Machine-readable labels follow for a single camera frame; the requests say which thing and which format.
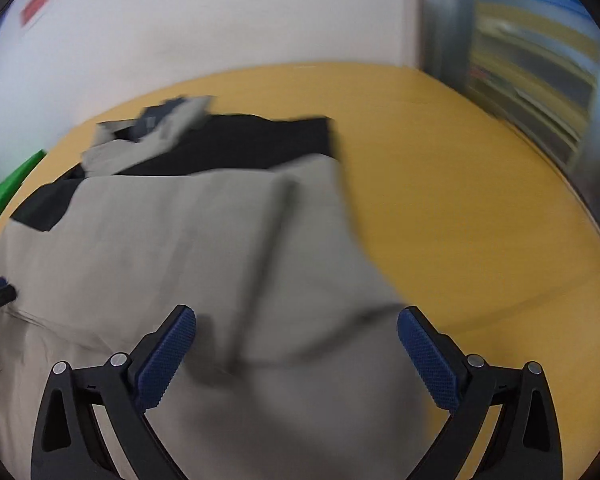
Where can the beige and black garment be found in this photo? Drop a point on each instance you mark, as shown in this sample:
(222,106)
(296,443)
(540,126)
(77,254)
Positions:
(180,240)

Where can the red wall sign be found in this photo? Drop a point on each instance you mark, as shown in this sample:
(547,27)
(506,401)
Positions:
(34,6)

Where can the green object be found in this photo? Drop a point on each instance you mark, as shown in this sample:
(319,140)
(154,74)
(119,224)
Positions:
(2,191)

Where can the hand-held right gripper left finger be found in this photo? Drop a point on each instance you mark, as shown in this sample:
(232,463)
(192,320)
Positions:
(166,355)

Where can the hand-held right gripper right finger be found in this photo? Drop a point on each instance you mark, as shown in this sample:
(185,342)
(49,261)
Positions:
(430,355)

